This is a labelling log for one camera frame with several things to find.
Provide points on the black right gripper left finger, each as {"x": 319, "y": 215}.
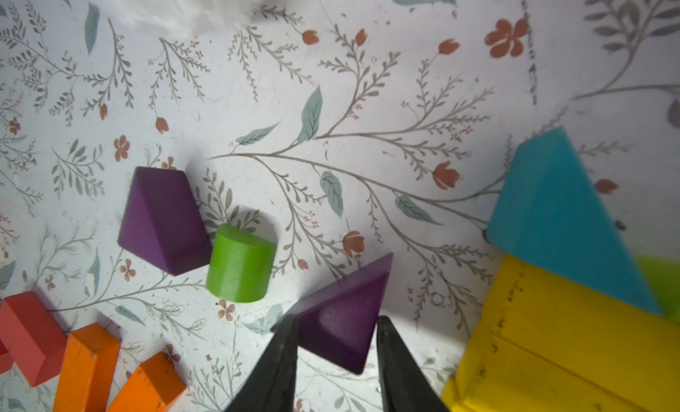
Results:
{"x": 272, "y": 384}

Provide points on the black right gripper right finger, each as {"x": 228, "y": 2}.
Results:
{"x": 403, "y": 385}

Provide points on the purple triangle block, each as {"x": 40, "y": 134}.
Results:
{"x": 161, "y": 223}
{"x": 337, "y": 322}

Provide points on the orange long block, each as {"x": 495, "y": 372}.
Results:
{"x": 154, "y": 386}
{"x": 87, "y": 370}

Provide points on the small green cylinder block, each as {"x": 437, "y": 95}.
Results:
{"x": 240, "y": 266}

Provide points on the teal triangle block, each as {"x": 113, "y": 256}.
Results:
{"x": 550, "y": 215}

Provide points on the light green cylinder block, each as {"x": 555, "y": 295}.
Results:
{"x": 662, "y": 276}

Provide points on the right red block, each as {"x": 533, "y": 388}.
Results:
{"x": 32, "y": 337}

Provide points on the red block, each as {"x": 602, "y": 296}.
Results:
{"x": 6, "y": 360}
{"x": 32, "y": 337}

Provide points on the left red block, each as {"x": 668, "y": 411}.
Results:
{"x": 6, "y": 360}

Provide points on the white teddy bear pink shirt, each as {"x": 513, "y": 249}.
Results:
{"x": 181, "y": 19}

